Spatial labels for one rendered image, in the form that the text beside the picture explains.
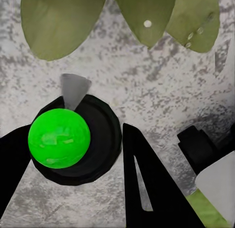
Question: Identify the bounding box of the insectifuge atomizer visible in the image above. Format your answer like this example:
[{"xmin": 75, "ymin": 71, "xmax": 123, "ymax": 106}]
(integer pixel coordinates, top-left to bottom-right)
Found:
[{"xmin": 28, "ymin": 74, "xmax": 123, "ymax": 186}]

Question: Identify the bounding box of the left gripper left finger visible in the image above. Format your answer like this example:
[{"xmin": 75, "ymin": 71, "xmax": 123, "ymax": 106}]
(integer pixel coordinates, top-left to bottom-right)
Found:
[{"xmin": 0, "ymin": 125, "xmax": 31, "ymax": 219}]

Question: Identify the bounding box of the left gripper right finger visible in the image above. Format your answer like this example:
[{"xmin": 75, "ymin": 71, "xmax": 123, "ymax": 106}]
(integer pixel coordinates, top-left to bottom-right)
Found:
[{"xmin": 122, "ymin": 123, "xmax": 205, "ymax": 228}]

